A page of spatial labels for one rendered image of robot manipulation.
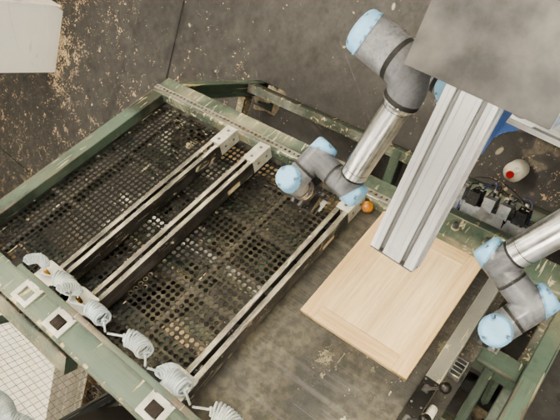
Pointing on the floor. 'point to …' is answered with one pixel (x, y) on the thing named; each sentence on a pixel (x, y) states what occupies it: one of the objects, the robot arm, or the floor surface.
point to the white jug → (516, 170)
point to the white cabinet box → (29, 35)
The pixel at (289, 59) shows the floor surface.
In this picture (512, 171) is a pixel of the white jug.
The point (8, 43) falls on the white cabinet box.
